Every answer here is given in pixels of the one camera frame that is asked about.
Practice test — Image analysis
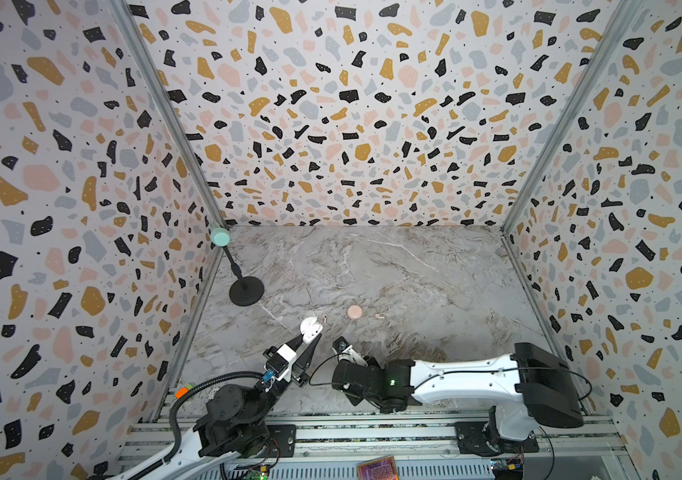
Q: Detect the white earbud charging case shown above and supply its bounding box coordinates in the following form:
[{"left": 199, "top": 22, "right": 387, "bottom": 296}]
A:
[{"left": 300, "top": 317, "right": 323, "bottom": 345}]

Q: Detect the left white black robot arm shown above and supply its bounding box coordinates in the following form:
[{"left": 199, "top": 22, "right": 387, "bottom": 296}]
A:
[{"left": 116, "top": 325, "right": 322, "bottom": 479}]

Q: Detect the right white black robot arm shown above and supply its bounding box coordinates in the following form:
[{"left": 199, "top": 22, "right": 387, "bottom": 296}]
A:
[{"left": 331, "top": 337, "right": 584, "bottom": 443}]

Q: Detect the pink earbud charging case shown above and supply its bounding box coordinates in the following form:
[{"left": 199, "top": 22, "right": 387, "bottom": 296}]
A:
[{"left": 347, "top": 305, "right": 363, "bottom": 320}]

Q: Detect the microphone stand with green ball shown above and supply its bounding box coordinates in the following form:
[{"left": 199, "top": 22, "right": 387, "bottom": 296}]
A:
[{"left": 210, "top": 227, "right": 265, "bottom": 307}]

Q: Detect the pink circuit board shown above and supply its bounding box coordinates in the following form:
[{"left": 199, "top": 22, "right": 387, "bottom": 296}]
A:
[{"left": 356, "top": 456, "right": 399, "bottom": 480}]

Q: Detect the small electronics board with leds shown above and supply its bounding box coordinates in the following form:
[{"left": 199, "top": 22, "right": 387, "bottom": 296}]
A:
[{"left": 243, "top": 464, "right": 272, "bottom": 480}]

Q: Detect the orange green connector block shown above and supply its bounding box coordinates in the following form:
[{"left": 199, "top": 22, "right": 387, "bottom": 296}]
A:
[{"left": 175, "top": 383, "right": 195, "bottom": 399}]

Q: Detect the right small electronics board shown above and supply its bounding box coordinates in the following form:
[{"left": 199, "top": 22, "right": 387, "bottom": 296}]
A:
[{"left": 491, "top": 458, "right": 524, "bottom": 480}]

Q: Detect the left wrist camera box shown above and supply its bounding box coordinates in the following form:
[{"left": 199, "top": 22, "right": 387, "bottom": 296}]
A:
[{"left": 264, "top": 344, "right": 297, "bottom": 381}]

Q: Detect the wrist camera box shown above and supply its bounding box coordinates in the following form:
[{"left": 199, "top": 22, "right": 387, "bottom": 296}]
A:
[
  {"left": 332, "top": 336, "right": 366, "bottom": 366},
  {"left": 264, "top": 344, "right": 297, "bottom": 381}
]

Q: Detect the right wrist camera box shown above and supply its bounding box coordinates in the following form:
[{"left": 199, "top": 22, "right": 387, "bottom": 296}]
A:
[{"left": 332, "top": 336, "right": 366, "bottom": 366}]

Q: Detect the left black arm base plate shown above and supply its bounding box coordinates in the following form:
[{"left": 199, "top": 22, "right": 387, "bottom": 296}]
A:
[{"left": 242, "top": 423, "right": 297, "bottom": 459}]

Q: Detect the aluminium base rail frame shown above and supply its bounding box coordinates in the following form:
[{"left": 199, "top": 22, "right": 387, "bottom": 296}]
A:
[{"left": 118, "top": 410, "right": 624, "bottom": 480}]

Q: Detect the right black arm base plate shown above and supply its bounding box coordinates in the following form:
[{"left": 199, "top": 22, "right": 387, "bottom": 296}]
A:
[{"left": 454, "top": 421, "right": 539, "bottom": 458}]

